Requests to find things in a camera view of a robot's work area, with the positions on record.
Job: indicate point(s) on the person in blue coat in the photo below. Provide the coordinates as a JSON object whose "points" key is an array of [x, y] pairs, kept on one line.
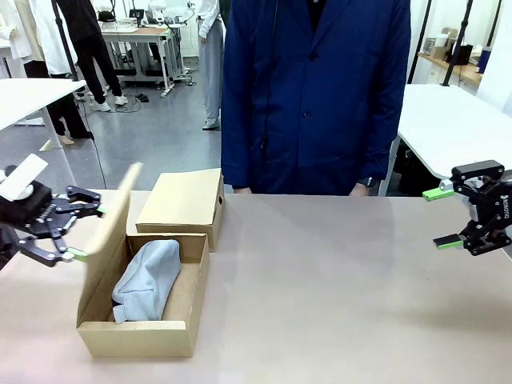
{"points": [[316, 100]]}

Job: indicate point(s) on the black wrist watch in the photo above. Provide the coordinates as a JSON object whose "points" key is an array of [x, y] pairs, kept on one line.
{"points": [[368, 182]]}

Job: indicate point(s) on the wood-top desk with white frame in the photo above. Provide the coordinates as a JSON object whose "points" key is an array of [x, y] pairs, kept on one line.
{"points": [[140, 34]]}

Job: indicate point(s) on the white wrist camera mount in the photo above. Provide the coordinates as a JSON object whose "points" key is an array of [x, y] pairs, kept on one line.
{"points": [[22, 178]]}

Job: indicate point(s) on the thin black stand pole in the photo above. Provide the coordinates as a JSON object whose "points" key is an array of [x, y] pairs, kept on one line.
{"points": [[420, 36]]}

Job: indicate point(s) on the blue bottle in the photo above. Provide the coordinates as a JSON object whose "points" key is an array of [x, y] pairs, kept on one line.
{"points": [[484, 60]]}

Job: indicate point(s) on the black box on shelf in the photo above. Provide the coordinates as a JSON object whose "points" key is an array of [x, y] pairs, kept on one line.
{"points": [[462, 55]]}

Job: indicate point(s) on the cardboard box on shelf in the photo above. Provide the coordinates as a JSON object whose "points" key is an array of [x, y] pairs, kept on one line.
{"points": [[436, 46]]}

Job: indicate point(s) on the black tripod pole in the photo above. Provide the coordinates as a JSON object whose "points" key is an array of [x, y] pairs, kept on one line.
{"points": [[66, 44]]}

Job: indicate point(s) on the thick black stand pole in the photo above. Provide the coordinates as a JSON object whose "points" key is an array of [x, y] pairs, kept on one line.
{"points": [[456, 44]]}

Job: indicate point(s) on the white desk with metal legs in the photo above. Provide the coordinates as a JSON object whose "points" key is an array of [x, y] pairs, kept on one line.
{"points": [[452, 128]]}

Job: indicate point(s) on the wooden counter shelf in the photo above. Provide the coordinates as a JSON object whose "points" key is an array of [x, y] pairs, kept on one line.
{"points": [[452, 66]]}

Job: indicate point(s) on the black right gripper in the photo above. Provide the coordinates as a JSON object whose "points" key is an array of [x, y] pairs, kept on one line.
{"points": [[498, 208]]}

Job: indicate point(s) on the white table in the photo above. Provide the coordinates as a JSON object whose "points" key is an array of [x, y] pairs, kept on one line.
{"points": [[28, 100]]}

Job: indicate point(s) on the yellow floor wedge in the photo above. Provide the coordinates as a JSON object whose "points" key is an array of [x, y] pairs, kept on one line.
{"points": [[49, 146]]}

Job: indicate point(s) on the person in beige coat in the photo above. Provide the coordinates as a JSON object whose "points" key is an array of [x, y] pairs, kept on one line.
{"points": [[16, 36]]}

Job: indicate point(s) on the person in grey trousers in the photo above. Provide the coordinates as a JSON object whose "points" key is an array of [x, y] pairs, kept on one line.
{"points": [[210, 60]]}

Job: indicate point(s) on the person in black clothes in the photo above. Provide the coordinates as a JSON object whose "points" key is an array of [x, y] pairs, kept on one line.
{"points": [[90, 44]]}

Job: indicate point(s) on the small cardboard box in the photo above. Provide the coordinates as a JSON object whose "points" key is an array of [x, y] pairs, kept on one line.
{"points": [[180, 204]]}

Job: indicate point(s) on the person's left hand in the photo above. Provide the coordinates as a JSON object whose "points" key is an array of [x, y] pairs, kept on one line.
{"points": [[359, 191]]}

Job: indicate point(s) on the person's right hand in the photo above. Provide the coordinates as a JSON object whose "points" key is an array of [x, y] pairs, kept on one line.
{"points": [[242, 191]]}

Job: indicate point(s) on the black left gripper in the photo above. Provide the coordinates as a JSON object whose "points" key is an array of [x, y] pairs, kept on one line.
{"points": [[28, 212]]}

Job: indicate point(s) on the grey fabric pouch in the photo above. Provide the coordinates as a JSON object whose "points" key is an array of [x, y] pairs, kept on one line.
{"points": [[148, 280]]}

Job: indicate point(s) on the person in white lab coat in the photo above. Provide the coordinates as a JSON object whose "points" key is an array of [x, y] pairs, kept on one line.
{"points": [[48, 36]]}

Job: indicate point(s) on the large cardboard box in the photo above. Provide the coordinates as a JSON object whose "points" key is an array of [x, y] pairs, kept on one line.
{"points": [[136, 340]]}

